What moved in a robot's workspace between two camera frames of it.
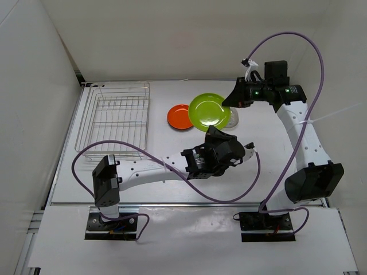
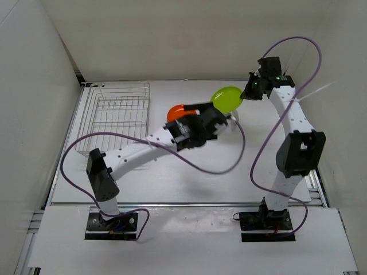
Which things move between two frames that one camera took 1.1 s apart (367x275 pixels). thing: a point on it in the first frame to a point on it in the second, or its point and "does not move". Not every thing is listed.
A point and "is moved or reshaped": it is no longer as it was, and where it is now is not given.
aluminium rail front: (161, 204) does not move
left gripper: (214, 133) to (197, 106)
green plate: (207, 109) is moved or reshaped
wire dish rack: (113, 111) does not move
